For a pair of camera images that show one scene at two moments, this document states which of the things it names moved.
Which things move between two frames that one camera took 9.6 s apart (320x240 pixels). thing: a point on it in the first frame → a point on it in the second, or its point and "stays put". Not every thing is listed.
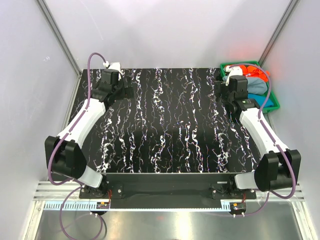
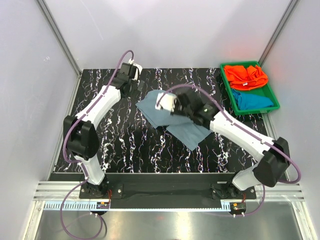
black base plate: [167, 190] stays put
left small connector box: [102, 205] stays put
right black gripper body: [220, 87] → [179, 110]
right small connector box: [237, 208] stays put
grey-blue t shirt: [256, 85] → [182, 127]
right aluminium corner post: [289, 12] stays put
